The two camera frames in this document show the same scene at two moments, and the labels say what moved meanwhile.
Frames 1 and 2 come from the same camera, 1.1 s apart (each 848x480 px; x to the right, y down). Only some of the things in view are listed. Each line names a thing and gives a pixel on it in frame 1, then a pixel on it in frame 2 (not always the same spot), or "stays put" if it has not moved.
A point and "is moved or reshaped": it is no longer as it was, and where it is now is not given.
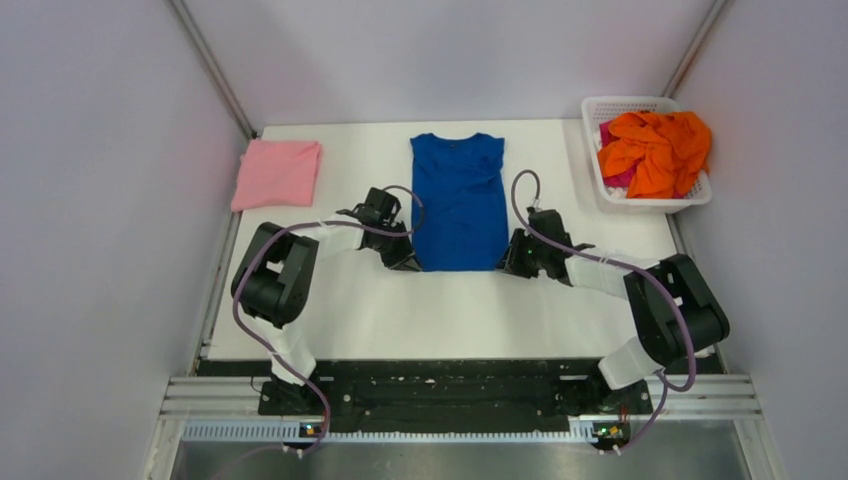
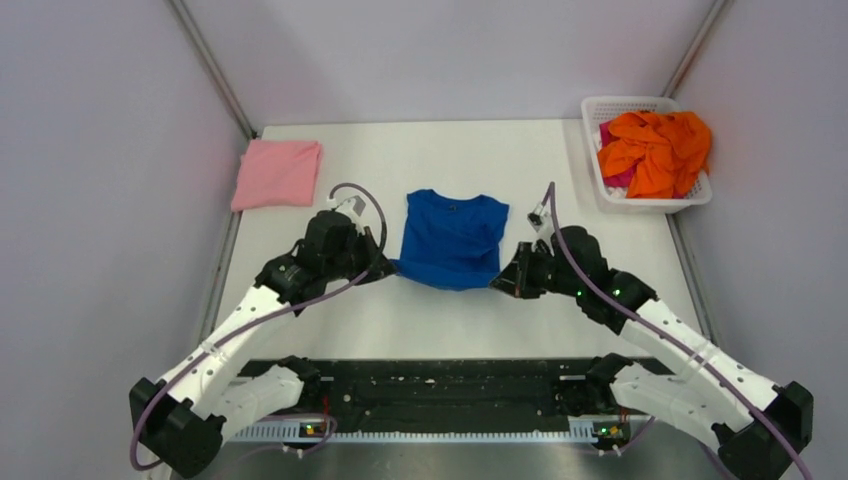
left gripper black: x=403 y=259 → x=354 y=236
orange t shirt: x=665 y=150 stays put
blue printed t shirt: x=460 y=184 is moved or reshaped
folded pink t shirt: x=276 y=173 stays put
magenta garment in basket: x=620 y=180 stays put
